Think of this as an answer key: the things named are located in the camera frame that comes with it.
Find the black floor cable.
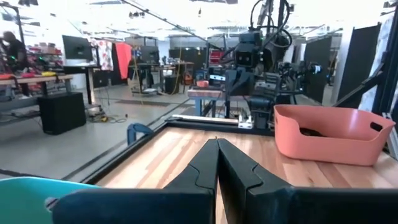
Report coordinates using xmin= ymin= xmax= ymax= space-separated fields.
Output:
xmin=90 ymin=113 xmax=128 ymax=124

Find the orange plastic basket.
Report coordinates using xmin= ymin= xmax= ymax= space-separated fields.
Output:
xmin=273 ymin=104 xmax=396 ymax=167

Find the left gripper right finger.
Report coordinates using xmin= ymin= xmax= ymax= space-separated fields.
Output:
xmin=217 ymin=138 xmax=398 ymax=224

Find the white corner bracket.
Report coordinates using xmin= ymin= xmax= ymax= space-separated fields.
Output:
xmin=238 ymin=114 xmax=253 ymax=130

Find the black background monitor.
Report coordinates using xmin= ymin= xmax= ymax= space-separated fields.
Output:
xmin=62 ymin=34 xmax=93 ymax=62

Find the black partition panel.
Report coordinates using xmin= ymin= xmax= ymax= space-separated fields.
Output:
xmin=303 ymin=35 xmax=332 ymax=104
xmin=337 ymin=23 xmax=382 ymax=103

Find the floral white hanging cloth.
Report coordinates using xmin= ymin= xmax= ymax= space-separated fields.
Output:
xmin=91 ymin=39 xmax=114 ymax=72

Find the long black rubber band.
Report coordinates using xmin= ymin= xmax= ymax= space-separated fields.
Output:
xmin=298 ymin=126 xmax=327 ymax=138

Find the blue leg wooden bench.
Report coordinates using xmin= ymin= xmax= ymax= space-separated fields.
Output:
xmin=186 ymin=88 xmax=233 ymax=118

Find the wooden background desk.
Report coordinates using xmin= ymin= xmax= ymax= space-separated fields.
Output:
xmin=129 ymin=61 xmax=195 ymax=96

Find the grey work table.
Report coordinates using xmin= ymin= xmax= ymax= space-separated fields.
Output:
xmin=0 ymin=73 xmax=74 ymax=125

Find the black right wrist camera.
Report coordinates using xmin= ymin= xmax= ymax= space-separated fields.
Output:
xmin=233 ymin=30 xmax=262 ymax=68

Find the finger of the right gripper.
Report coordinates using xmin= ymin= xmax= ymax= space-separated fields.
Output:
xmin=238 ymin=69 xmax=255 ymax=96
xmin=225 ymin=68 xmax=240 ymax=96

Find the black computer tower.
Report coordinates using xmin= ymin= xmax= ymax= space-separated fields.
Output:
xmin=37 ymin=91 xmax=87 ymax=136

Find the red tool cabinet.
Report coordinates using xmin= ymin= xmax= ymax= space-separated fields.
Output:
xmin=210 ymin=49 xmax=224 ymax=63

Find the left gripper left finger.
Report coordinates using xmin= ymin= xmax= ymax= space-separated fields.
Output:
xmin=51 ymin=139 xmax=220 ymax=224

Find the orange hanging cloth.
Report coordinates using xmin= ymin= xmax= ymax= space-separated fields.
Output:
xmin=114 ymin=42 xmax=133 ymax=80

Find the light green plastic basket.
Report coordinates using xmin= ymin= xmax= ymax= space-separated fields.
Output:
xmin=0 ymin=176 xmax=101 ymax=224

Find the person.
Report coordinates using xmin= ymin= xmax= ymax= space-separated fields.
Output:
xmin=0 ymin=30 xmax=28 ymax=74

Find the black rig upright post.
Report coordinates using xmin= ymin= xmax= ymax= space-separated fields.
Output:
xmin=332 ymin=0 xmax=398 ymax=156

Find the black background desk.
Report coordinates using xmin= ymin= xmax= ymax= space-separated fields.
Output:
xmin=63 ymin=63 xmax=103 ymax=105

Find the black waste bin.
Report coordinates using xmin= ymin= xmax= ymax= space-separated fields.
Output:
xmin=164 ymin=75 xmax=180 ymax=95

